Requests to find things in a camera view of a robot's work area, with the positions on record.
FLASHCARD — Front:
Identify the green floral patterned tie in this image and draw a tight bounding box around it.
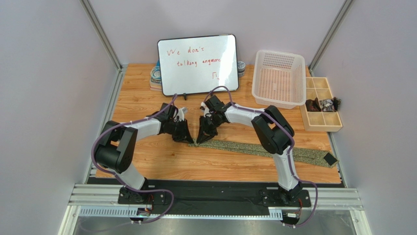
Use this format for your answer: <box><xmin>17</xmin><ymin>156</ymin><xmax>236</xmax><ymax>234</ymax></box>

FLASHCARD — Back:
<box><xmin>189</xmin><ymin>140</ymin><xmax>339</xmax><ymax>168</ymax></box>

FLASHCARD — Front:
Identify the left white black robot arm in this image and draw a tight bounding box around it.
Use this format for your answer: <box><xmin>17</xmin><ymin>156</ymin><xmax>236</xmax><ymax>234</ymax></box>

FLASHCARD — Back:
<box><xmin>92</xmin><ymin>103</ymin><xmax>193</xmax><ymax>193</ymax></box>

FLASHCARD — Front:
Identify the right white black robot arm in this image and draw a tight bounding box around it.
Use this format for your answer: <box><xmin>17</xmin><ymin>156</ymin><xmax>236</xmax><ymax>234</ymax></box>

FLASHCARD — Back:
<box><xmin>196</xmin><ymin>95</ymin><xmax>302</xmax><ymax>204</ymax></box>

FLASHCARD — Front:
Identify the blue tape roll stack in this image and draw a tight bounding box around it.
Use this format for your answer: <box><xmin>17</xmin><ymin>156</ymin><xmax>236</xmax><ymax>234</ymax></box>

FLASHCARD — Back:
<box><xmin>149</xmin><ymin>60</ymin><xmax>162</xmax><ymax>91</ymax></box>

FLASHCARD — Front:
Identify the whiteboard with red writing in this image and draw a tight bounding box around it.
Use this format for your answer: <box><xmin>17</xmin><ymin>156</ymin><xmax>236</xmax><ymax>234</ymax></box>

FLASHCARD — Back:
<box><xmin>157</xmin><ymin>34</ymin><xmax>240</xmax><ymax>96</ymax></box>

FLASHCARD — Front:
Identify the blue white patterned jar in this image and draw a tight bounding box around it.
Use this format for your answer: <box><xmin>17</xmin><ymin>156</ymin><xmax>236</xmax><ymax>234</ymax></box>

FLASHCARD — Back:
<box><xmin>237</xmin><ymin>61</ymin><xmax>246</xmax><ymax>77</ymax></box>

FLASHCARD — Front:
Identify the white perforated plastic basket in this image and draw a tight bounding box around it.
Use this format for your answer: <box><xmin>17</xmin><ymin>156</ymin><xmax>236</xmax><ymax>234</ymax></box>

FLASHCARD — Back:
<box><xmin>252</xmin><ymin>50</ymin><xmax>306</xmax><ymax>109</ymax></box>

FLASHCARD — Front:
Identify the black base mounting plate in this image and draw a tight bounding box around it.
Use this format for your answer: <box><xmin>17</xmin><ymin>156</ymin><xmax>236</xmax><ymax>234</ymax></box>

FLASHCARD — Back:
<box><xmin>117</xmin><ymin>180</ymin><xmax>312</xmax><ymax>216</ymax></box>

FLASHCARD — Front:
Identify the dark rolled tie in box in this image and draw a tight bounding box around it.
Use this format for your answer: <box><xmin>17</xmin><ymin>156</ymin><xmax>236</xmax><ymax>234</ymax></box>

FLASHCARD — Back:
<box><xmin>305</xmin><ymin>98</ymin><xmax>322</xmax><ymax>112</ymax></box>

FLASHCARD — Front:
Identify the wooden compartment organizer box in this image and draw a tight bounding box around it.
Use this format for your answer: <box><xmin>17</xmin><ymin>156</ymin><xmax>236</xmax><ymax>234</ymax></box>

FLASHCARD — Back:
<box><xmin>300</xmin><ymin>77</ymin><xmax>343</xmax><ymax>132</ymax></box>

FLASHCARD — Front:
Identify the patterned rolled tie in box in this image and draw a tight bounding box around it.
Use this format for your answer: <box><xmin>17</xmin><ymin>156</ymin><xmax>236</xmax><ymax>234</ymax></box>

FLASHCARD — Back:
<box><xmin>319</xmin><ymin>97</ymin><xmax>341</xmax><ymax>112</ymax></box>

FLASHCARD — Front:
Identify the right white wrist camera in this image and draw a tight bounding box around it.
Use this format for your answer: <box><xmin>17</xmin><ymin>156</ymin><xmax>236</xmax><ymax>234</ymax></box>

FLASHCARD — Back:
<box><xmin>200</xmin><ymin>102</ymin><xmax>211</xmax><ymax>117</ymax></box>

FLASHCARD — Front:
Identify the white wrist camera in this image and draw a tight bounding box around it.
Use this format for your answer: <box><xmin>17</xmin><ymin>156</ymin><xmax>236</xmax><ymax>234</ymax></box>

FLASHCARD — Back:
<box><xmin>200</xmin><ymin>102</ymin><xmax>211</xmax><ymax>117</ymax></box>
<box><xmin>175</xmin><ymin>107</ymin><xmax>188</xmax><ymax>121</ymax></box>

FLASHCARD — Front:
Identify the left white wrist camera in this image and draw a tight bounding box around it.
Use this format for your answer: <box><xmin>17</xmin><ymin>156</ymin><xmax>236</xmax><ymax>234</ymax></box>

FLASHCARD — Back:
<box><xmin>175</xmin><ymin>107</ymin><xmax>188</xmax><ymax>121</ymax></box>

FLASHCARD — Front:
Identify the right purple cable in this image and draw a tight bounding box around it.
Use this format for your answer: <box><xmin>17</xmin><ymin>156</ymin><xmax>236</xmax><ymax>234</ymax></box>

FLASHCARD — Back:
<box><xmin>203</xmin><ymin>86</ymin><xmax>319</xmax><ymax>228</ymax></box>

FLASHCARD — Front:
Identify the purple cable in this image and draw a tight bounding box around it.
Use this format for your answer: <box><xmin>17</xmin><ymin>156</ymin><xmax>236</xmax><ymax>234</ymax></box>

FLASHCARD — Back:
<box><xmin>203</xmin><ymin>86</ymin><xmax>319</xmax><ymax>228</ymax></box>
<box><xmin>91</xmin><ymin>94</ymin><xmax>179</xmax><ymax>225</ymax></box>

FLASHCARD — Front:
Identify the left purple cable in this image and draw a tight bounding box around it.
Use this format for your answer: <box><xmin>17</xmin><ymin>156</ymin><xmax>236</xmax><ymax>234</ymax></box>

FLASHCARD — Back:
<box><xmin>91</xmin><ymin>94</ymin><xmax>179</xmax><ymax>225</ymax></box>

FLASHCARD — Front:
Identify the aluminium front rail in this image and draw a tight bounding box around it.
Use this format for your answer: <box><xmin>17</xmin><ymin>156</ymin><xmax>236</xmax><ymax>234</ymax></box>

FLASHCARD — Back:
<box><xmin>59</xmin><ymin>178</ymin><xmax>371</xmax><ymax>235</ymax></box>

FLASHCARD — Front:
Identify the right aluminium frame post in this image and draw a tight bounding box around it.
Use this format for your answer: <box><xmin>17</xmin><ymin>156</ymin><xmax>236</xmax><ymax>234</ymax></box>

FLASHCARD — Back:
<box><xmin>308</xmin><ymin>0</ymin><xmax>355</xmax><ymax>75</ymax></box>

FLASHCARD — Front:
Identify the aluminium frame post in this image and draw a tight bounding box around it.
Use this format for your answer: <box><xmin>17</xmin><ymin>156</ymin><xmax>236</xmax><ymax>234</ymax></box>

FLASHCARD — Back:
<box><xmin>308</xmin><ymin>0</ymin><xmax>355</xmax><ymax>75</ymax></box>
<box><xmin>79</xmin><ymin>0</ymin><xmax>127</xmax><ymax>150</ymax></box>

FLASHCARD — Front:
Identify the left aluminium frame post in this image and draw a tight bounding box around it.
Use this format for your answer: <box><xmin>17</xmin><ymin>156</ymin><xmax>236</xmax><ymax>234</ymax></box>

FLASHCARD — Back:
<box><xmin>79</xmin><ymin>0</ymin><xmax>127</xmax><ymax>150</ymax></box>

